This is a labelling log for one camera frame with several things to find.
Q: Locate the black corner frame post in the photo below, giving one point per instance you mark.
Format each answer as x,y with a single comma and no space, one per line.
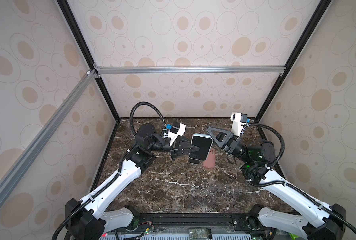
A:
84,49
304,38

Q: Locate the silver aluminium rail back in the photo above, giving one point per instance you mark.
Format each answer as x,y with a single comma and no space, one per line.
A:
191,70

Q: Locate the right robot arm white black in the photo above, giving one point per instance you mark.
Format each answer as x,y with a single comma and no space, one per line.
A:
315,219

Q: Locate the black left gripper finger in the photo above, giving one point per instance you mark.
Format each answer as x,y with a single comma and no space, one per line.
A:
186,150
184,143

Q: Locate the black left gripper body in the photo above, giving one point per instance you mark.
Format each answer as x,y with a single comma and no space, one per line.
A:
173,148

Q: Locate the silver aluminium rail left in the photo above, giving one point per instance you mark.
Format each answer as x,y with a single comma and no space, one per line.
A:
26,159

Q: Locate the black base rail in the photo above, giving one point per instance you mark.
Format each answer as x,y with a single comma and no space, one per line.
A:
237,222

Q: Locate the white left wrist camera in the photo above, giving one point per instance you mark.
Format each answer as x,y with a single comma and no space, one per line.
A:
171,132

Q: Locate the black corner frame post right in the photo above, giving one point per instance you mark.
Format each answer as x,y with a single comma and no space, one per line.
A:
304,38

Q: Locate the black corner frame post left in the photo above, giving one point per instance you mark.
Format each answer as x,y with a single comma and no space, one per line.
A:
84,49

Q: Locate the green circuit board module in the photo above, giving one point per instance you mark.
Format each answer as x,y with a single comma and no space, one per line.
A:
200,234

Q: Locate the pink phone case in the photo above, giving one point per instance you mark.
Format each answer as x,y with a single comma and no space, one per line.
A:
210,162

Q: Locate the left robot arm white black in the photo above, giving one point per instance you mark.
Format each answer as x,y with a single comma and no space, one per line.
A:
87,218

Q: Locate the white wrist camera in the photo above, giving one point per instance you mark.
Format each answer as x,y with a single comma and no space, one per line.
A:
240,122
171,132

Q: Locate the green plastic part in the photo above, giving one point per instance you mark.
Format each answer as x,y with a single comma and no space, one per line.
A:
295,237

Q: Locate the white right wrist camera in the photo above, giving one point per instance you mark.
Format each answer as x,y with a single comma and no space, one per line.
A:
240,122

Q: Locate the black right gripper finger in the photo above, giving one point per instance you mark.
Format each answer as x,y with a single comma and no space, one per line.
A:
220,139
214,132

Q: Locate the silver aluminium rail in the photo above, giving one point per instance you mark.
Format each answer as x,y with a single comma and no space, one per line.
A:
26,159
191,70

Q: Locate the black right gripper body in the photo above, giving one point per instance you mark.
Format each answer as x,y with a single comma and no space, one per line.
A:
235,148

